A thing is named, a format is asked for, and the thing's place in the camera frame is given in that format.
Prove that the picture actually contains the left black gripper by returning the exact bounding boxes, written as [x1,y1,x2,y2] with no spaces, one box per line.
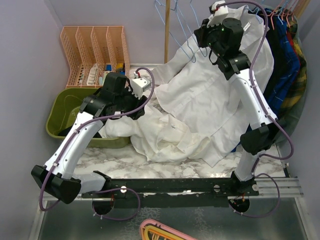
[114,85,147,120]

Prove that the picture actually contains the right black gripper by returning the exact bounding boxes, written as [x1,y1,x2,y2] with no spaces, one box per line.
[194,17,224,57]

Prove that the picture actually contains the light blue wire hanger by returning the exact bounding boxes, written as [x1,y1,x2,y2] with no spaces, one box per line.
[170,0,208,63]

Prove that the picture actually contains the white shirt being hung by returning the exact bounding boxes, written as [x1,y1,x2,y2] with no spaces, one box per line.
[99,103,211,163]

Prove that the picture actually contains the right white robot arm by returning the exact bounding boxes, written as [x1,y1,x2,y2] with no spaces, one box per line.
[194,17,285,196]

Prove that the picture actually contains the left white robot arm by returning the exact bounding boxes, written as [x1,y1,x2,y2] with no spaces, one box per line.
[31,72,154,204]

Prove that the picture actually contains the blue hanger holding shirt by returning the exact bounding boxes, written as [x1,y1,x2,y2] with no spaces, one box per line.
[247,0,268,25]

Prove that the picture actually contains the hanging white shirt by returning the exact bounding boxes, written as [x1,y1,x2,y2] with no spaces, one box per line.
[152,6,274,167]

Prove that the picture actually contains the blue plaid hanging shirt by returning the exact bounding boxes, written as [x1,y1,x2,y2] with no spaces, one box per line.
[267,18,301,116]

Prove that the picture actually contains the yellow plaid hanging shirt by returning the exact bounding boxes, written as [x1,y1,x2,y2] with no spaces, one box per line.
[277,21,307,118]

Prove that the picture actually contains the pink plastic hanger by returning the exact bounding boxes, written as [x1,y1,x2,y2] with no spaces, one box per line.
[139,219,195,240]

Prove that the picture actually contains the small items in organizer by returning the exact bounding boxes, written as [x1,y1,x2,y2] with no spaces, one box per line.
[77,63,112,86]

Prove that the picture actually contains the green plastic basket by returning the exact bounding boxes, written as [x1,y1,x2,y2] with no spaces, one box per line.
[45,87,130,149]

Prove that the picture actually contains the black hanging garment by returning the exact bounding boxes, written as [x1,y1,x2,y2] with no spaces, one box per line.
[263,16,287,105]

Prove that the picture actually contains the orange file organizer rack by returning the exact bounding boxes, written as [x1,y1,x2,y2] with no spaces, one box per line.
[60,26,131,88]

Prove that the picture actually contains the black garment in basket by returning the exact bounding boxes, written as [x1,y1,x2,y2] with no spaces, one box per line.
[58,126,102,139]

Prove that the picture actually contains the wooden pole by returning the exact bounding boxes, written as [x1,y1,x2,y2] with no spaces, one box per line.
[164,0,171,63]

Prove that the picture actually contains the orange hangers on rack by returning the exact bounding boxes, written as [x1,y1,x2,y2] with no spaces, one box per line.
[265,0,310,30]

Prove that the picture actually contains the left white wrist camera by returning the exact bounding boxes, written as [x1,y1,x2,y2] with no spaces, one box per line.
[129,77,152,99]

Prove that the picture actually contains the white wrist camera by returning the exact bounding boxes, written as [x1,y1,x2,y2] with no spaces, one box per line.
[129,77,152,99]
[206,0,234,28]

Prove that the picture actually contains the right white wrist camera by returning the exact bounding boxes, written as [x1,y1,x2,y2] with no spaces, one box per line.
[206,0,234,28]

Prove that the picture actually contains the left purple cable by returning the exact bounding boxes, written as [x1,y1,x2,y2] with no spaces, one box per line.
[39,67,156,222]

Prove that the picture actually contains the purple cable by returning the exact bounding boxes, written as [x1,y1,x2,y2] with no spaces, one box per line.
[39,67,156,222]
[214,0,295,218]

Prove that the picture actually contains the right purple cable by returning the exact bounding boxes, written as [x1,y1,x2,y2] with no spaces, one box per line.
[214,0,295,218]

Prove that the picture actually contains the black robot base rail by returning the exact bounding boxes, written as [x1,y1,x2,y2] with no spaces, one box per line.
[81,176,259,208]

